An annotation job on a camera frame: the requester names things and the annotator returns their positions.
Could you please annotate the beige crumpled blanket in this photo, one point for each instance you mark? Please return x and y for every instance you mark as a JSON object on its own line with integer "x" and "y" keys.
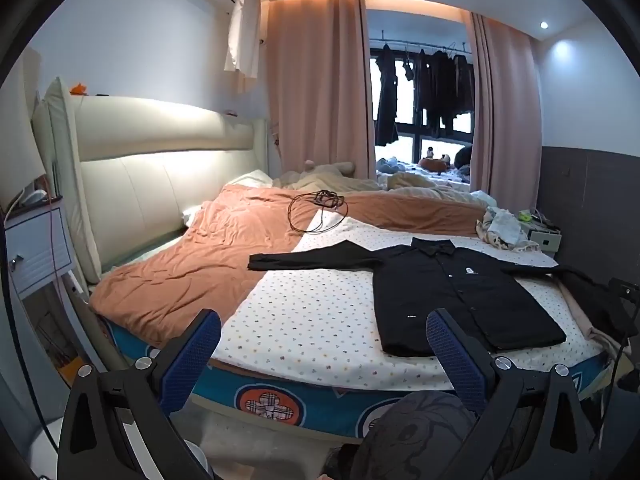
{"x": 425, "y": 185}

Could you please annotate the person's dark patterned pants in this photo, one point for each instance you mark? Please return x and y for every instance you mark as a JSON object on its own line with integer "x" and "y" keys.
{"x": 415, "y": 440}

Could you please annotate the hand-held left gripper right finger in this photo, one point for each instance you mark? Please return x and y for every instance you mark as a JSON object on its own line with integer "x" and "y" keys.
{"x": 450, "y": 352}

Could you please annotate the beige plush toy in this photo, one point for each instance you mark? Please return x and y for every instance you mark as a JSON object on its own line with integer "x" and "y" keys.
{"x": 325, "y": 172}

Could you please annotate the white floral bed sheet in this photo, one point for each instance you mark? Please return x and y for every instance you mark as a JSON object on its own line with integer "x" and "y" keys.
{"x": 310, "y": 310}

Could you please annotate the black stand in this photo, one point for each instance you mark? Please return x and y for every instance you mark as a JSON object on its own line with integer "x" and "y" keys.
{"x": 625, "y": 291}

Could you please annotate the pile of light clothes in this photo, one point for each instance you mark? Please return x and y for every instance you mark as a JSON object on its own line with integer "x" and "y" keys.
{"x": 502, "y": 230}

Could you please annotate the orange plush toy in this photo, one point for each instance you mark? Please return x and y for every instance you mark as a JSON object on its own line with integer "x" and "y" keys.
{"x": 432, "y": 162}

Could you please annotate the cream padded headboard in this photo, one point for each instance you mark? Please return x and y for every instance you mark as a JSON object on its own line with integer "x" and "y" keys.
{"x": 150, "y": 185}

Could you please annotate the black long-sleeve shirt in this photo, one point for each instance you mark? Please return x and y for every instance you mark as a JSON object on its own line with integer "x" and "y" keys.
{"x": 450, "y": 300}

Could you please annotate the row of hanging dark clothes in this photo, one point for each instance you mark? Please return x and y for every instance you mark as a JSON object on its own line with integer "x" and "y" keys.
{"x": 440, "y": 90}

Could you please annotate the pink curtain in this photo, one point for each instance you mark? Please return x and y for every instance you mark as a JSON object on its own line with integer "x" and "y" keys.
{"x": 505, "y": 110}
{"x": 315, "y": 90}

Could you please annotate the white box device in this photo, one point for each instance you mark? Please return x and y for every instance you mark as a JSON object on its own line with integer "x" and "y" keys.
{"x": 542, "y": 240}

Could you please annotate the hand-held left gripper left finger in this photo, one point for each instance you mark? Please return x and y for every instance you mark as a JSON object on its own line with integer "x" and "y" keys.
{"x": 192, "y": 355}

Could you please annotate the small orange item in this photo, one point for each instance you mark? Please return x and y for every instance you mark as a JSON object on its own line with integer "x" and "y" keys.
{"x": 80, "y": 89}

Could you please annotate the orange duvet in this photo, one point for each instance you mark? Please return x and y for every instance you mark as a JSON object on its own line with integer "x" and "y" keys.
{"x": 200, "y": 260}

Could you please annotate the white hanging garment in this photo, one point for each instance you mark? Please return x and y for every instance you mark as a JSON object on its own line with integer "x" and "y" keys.
{"x": 242, "y": 35}

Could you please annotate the white nightstand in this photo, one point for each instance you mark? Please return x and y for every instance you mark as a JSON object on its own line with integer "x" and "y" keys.
{"x": 40, "y": 245}

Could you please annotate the blue printed mattress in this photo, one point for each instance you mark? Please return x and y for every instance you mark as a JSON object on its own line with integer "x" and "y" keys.
{"x": 320, "y": 405}

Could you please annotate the white pillow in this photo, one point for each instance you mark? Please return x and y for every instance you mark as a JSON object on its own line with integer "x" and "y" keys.
{"x": 250, "y": 179}

